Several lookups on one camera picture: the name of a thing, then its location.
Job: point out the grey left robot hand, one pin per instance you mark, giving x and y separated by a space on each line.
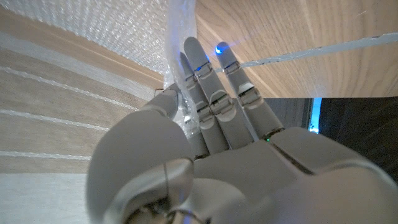
248 174

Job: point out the clear bubble wrap sheet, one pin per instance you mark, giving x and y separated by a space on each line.
124 31

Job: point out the beige striped backdrop cloth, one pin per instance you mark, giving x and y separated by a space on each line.
46 124

